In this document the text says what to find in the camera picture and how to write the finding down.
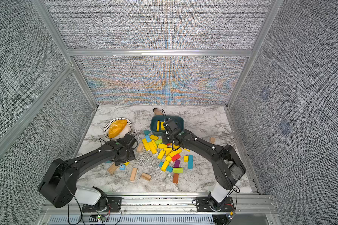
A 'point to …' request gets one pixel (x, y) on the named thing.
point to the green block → (158, 141)
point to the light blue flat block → (148, 138)
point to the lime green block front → (178, 170)
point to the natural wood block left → (112, 168)
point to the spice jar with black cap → (157, 112)
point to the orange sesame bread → (116, 127)
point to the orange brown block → (175, 178)
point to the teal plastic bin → (157, 122)
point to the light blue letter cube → (122, 167)
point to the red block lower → (175, 157)
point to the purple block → (177, 163)
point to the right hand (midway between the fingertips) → (164, 132)
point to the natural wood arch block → (146, 176)
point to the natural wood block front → (133, 174)
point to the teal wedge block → (147, 131)
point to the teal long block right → (190, 161)
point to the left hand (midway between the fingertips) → (131, 157)
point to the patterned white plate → (126, 129)
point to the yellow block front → (165, 166)
